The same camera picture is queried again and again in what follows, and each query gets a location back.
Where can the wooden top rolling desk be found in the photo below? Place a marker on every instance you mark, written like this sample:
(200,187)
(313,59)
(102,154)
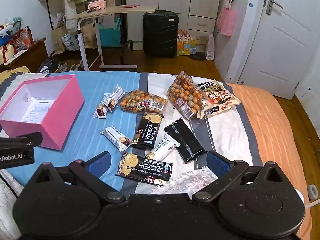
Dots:
(96,15)

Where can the colourful gift bag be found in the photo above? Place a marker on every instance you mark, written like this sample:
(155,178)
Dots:
(185,44)

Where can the white printed plastic bag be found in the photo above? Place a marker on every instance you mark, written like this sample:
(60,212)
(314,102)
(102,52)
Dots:
(70,41)

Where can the bed quilt blue white orange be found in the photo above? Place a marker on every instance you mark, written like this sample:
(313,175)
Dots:
(255,131)

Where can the pink cardboard box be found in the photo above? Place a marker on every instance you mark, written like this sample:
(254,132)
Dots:
(55,126)

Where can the black bag on floor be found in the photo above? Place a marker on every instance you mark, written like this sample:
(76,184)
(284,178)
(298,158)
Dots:
(48,66)

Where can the printed paper sheet in box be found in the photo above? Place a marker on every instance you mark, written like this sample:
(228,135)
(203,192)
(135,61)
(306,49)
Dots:
(37,110)

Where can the black cracker pack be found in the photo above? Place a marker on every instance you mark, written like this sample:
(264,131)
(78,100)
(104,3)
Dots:
(146,133)
(137,168)

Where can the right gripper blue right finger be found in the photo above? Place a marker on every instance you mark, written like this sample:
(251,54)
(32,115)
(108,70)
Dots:
(227,173)

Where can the white door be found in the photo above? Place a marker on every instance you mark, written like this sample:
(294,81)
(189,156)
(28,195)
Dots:
(283,47)

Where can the pair of sneakers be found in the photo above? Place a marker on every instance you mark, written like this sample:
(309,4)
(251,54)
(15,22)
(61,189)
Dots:
(64,67)

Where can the metal door handle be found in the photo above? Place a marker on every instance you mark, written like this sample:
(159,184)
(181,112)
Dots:
(270,5)

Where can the pink hanging bag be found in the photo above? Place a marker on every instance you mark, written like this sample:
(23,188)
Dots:
(226,20)

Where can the beige noodle snack bag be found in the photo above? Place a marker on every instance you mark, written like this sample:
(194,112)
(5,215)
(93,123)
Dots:
(216,99)

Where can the white snack bar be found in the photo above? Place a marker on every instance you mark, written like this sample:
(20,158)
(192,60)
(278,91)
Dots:
(163,148)
(101,109)
(120,141)
(111,100)

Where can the plain black snack pack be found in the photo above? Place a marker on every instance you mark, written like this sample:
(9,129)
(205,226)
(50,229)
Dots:
(190,148)

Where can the white wardrobe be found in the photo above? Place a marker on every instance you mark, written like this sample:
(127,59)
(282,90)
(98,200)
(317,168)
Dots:
(185,7)

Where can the cream box with red ribbon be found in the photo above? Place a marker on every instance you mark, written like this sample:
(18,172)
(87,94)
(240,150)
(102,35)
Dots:
(6,53)

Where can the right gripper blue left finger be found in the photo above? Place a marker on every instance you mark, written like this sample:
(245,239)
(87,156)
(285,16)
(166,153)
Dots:
(88,173)

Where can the quail egg bag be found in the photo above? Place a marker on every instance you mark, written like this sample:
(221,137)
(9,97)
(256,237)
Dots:
(185,95)
(138,101)

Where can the blue basket with white stuffing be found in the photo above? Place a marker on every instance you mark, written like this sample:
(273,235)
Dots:
(5,33)

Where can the brown paper bag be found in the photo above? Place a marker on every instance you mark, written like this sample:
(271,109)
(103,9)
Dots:
(57,35)

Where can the orange drink bottle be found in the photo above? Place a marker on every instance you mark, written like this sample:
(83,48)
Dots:
(26,38)

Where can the black suitcase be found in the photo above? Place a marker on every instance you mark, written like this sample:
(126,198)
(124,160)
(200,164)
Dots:
(160,29)

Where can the dark wooden nightstand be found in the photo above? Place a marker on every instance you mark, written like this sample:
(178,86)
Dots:
(32,58)

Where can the teal tote bag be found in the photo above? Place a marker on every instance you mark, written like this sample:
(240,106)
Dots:
(110,37)

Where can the pink tissue box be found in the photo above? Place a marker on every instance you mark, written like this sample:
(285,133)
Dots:
(97,5)

